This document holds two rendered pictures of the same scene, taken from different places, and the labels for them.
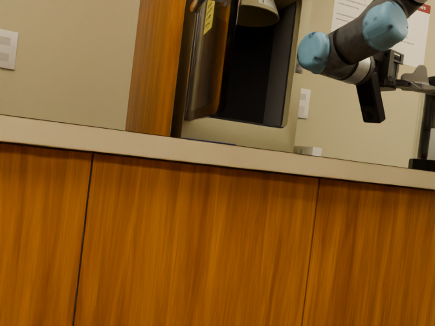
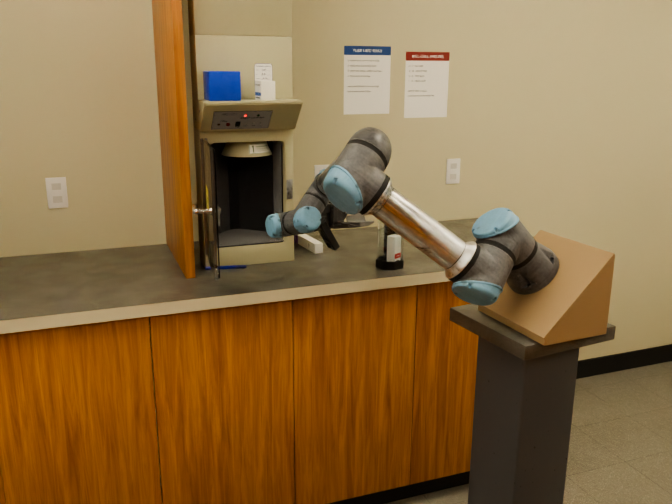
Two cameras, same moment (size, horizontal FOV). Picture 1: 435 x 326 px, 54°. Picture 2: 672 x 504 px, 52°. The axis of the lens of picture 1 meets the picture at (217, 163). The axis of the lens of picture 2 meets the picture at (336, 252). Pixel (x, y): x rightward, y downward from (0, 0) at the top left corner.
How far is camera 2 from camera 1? 145 cm
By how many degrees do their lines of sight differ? 14
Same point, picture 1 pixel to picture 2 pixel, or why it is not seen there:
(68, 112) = (117, 231)
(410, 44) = (430, 96)
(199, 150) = (209, 302)
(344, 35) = (286, 222)
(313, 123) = not seen: hidden behind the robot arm
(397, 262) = (358, 337)
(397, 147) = (426, 197)
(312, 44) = (271, 224)
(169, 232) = (200, 347)
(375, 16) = (297, 219)
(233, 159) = (230, 302)
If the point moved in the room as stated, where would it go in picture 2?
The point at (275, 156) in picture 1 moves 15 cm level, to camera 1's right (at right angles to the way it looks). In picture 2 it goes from (257, 295) to (305, 295)
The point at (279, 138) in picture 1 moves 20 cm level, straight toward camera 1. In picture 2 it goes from (281, 250) to (268, 265)
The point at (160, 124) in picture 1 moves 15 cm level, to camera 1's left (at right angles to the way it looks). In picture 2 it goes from (187, 269) to (141, 269)
